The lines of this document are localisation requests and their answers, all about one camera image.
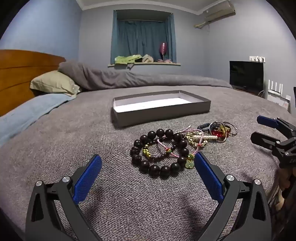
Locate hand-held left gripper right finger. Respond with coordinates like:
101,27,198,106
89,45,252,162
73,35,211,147
194,152,272,241

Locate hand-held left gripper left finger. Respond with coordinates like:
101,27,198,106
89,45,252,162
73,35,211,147
25,154,103,241

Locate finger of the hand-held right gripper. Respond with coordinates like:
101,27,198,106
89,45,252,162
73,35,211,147
257,115,296,139
250,131,296,161

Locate pink cord butterfly bracelet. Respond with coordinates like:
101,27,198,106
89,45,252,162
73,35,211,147
157,128,205,169

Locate silver ring bangles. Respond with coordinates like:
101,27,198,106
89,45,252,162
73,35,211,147
209,121,238,142

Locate gold bead pearl bracelet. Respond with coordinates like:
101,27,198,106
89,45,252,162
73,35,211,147
186,131,218,147

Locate red bead bracelet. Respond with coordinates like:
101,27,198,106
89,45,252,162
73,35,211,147
211,129,230,138

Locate small dark bead bracelet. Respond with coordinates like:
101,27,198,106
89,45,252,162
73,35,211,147
139,137,177,163

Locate large dark bead bracelet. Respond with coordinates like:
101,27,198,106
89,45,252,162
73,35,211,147
130,129,190,179

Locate shallow grey cardboard box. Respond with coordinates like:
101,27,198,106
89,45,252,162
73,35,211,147
112,90,211,128

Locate person's right hand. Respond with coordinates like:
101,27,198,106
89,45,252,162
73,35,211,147
278,167,296,200

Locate grey bed blanket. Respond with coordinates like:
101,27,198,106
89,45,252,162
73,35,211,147
0,85,296,241

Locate white router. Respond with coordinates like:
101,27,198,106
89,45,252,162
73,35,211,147
267,79,290,102

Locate plaid cloth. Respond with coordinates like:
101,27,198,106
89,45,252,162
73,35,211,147
267,183,287,223

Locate black television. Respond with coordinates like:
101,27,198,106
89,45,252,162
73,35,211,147
229,61,264,92

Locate light blue blanket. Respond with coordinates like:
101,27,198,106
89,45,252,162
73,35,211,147
0,93,77,147

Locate beige pillow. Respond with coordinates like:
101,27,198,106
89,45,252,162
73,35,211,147
30,70,81,96

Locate rolled grey duvet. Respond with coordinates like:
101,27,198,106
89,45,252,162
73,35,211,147
58,61,233,91

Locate windowsill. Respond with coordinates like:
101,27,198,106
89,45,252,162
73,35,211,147
107,62,181,68

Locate white air conditioner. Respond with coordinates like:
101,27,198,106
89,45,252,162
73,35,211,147
205,0,236,22

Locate wooden headboard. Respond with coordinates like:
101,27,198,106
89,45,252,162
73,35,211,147
0,49,66,116

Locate green cloth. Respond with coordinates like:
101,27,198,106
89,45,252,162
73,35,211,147
115,54,142,65

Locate teal curtain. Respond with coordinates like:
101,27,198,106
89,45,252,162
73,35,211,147
112,10,177,64

